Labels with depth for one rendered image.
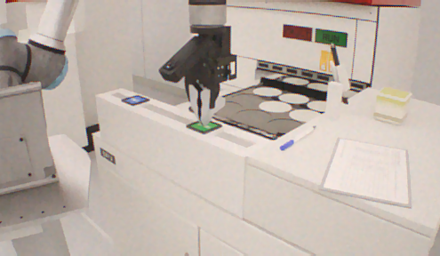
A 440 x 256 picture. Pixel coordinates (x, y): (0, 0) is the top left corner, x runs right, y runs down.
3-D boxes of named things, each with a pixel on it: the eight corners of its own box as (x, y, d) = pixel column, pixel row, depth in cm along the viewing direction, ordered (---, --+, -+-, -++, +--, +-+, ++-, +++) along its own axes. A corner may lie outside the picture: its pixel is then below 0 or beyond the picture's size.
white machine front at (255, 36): (196, 80, 164) (195, -7, 149) (365, 126, 113) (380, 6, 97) (191, 81, 162) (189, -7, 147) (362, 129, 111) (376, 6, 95)
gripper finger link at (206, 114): (229, 124, 78) (229, 83, 74) (210, 132, 74) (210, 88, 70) (219, 120, 80) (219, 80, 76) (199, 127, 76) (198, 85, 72)
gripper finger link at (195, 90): (219, 120, 80) (219, 80, 76) (199, 127, 76) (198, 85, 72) (209, 116, 82) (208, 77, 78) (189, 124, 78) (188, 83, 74)
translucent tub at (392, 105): (380, 111, 85) (384, 85, 83) (407, 118, 81) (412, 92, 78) (372, 119, 80) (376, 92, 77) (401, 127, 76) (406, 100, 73)
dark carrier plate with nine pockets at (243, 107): (262, 85, 130) (263, 84, 130) (348, 108, 108) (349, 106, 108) (195, 108, 107) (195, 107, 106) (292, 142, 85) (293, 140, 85)
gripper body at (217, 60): (237, 82, 75) (238, 25, 70) (209, 91, 69) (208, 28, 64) (212, 76, 80) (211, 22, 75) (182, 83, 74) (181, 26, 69)
